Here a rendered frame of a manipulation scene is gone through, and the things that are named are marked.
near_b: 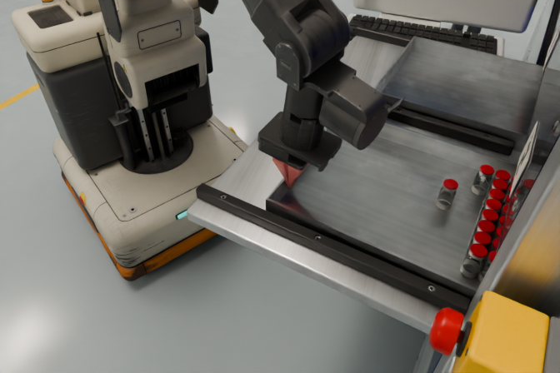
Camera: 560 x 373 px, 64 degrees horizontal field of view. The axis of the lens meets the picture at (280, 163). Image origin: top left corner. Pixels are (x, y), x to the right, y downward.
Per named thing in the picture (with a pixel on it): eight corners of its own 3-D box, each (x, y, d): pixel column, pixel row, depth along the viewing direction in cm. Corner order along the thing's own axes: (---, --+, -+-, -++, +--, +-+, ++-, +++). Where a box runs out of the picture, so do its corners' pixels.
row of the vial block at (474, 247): (502, 194, 69) (512, 172, 66) (475, 280, 58) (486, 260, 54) (487, 189, 70) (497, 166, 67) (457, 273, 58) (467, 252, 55)
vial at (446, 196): (452, 203, 68) (460, 182, 65) (448, 212, 66) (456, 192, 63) (437, 197, 68) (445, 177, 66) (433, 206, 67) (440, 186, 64)
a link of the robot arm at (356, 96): (327, 2, 51) (274, 37, 48) (412, 46, 46) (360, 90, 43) (322, 79, 61) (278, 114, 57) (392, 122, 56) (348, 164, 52)
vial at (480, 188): (487, 188, 70) (496, 166, 67) (483, 197, 68) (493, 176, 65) (472, 183, 71) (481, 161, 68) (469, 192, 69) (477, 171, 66)
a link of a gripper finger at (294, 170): (293, 206, 66) (303, 161, 59) (252, 184, 68) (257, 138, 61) (315, 178, 70) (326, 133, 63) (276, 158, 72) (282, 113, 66)
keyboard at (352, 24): (496, 42, 122) (499, 34, 120) (494, 67, 112) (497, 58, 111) (352, 19, 133) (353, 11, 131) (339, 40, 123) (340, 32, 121)
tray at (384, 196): (539, 190, 70) (548, 174, 67) (509, 325, 53) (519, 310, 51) (340, 123, 83) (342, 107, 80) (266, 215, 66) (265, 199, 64)
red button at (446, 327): (472, 335, 42) (486, 314, 40) (463, 373, 40) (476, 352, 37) (432, 317, 44) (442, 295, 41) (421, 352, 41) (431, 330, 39)
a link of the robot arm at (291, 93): (312, 47, 56) (280, 63, 53) (355, 73, 53) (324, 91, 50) (303, 92, 61) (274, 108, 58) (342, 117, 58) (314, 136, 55)
